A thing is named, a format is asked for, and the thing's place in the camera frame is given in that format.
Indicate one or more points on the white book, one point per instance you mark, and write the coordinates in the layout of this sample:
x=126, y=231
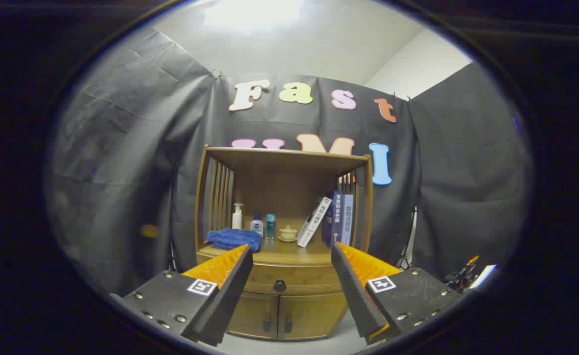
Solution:
x=313, y=224

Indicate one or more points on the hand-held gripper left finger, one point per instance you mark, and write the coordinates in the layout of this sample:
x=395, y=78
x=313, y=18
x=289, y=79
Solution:
x=230, y=296

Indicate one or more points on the clear blue bottle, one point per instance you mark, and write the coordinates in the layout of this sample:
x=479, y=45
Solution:
x=270, y=228

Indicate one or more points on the wooden countertop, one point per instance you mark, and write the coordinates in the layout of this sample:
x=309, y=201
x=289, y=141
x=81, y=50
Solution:
x=289, y=249

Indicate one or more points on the white bottle with blue cap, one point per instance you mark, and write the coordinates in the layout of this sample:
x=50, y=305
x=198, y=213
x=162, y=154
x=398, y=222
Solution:
x=256, y=228

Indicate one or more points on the wooden drawer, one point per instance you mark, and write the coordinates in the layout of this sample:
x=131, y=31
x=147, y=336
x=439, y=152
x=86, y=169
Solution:
x=299, y=276

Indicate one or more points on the black and orange device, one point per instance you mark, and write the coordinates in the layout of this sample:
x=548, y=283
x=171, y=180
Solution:
x=466, y=271

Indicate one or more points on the blue folded towel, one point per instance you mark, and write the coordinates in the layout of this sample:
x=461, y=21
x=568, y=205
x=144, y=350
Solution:
x=232, y=239

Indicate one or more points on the beige lidded tea cup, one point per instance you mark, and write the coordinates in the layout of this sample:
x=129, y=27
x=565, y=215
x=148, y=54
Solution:
x=288, y=233

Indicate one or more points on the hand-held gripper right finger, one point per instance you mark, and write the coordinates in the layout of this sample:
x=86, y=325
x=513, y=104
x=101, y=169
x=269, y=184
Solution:
x=356, y=296

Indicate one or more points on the white pump bottle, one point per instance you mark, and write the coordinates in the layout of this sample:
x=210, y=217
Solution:
x=237, y=221

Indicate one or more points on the wooden cabinet door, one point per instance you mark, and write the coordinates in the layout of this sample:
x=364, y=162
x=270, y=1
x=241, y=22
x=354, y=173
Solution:
x=252, y=313
x=314, y=313

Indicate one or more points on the pale grey-blue book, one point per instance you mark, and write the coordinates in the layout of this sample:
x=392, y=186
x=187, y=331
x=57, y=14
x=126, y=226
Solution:
x=348, y=222

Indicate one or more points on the wooden cabinet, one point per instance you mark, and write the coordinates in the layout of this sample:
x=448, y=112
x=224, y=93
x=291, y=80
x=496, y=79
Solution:
x=284, y=197

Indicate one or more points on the dark blue book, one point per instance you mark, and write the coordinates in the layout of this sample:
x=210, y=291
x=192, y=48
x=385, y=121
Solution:
x=336, y=222

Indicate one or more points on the light stand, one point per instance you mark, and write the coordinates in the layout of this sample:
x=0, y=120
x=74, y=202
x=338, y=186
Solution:
x=410, y=241

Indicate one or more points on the black drawer knob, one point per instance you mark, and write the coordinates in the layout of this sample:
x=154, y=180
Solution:
x=280, y=285

